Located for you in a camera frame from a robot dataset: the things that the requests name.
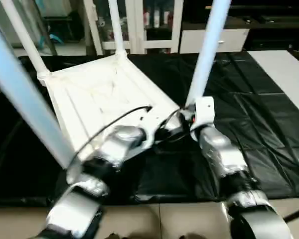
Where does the white plastic table top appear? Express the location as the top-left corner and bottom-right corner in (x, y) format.
(37, 51), (191, 173)

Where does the black work mat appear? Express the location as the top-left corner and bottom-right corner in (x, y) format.
(0, 50), (299, 208)

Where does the white drawer unit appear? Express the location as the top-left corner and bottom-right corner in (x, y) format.
(179, 27), (251, 54)

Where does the white flat panel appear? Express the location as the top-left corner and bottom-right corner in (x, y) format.
(248, 50), (299, 121)

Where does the white glass-door cabinet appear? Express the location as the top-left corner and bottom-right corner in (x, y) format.
(84, 0), (185, 55)

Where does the dark wooden TV bench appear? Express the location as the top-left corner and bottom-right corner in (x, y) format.
(229, 10), (299, 51)

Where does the blue metal stand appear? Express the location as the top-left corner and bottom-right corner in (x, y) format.
(45, 31), (65, 48)

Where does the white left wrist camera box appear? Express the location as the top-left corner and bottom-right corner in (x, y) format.
(138, 110), (166, 148)

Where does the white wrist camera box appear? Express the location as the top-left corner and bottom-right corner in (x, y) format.
(138, 110), (166, 148)
(191, 97), (215, 132)

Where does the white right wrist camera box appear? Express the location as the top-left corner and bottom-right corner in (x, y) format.
(191, 97), (215, 132)

